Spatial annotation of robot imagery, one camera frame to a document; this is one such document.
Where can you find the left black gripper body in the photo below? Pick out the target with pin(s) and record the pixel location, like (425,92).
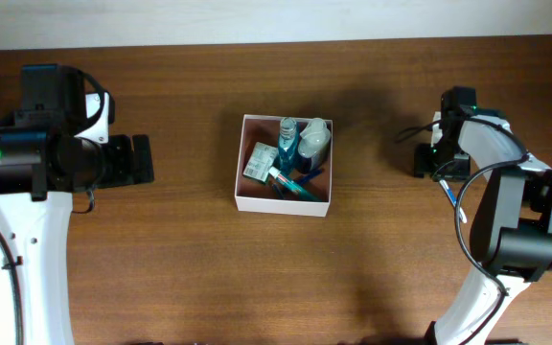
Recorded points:
(109,166)

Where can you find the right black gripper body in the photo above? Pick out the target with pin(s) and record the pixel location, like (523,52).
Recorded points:
(448,163)

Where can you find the blue white toothbrush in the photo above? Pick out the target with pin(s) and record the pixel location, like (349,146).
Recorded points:
(452,198)

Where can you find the clear pump soap bottle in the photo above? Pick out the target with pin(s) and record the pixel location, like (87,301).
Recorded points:
(312,149)

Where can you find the green white soap box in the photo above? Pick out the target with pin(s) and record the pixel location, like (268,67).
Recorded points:
(261,160)

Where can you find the white teal toothpaste tube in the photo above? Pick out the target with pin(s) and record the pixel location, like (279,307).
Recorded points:
(292,186)

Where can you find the blue disposable razor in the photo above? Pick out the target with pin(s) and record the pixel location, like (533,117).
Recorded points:
(280,190)

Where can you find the teal mouthwash bottle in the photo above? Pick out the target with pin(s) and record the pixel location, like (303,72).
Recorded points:
(288,141)

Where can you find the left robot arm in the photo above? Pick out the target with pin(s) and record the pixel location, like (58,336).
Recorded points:
(34,225)

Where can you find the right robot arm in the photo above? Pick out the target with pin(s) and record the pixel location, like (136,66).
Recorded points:
(502,213)

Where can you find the white cardboard box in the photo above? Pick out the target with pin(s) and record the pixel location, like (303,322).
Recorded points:
(254,196)

